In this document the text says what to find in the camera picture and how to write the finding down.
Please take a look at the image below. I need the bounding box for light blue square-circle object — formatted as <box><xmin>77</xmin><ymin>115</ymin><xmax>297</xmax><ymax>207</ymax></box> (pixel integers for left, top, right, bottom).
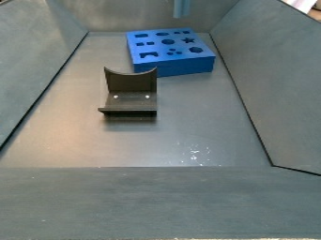
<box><xmin>173</xmin><ymin>0</ymin><xmax>192</xmax><ymax>18</ymax></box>

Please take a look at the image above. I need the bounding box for blue foam shape-sorter block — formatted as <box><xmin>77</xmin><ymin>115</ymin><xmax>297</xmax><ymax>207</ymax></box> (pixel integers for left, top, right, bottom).
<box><xmin>126</xmin><ymin>28</ymin><xmax>216</xmax><ymax>77</ymax></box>

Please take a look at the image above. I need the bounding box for black curved fixture bracket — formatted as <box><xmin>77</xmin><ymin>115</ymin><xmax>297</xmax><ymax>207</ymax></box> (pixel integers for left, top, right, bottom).
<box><xmin>98</xmin><ymin>67</ymin><xmax>157</xmax><ymax>115</ymax></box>

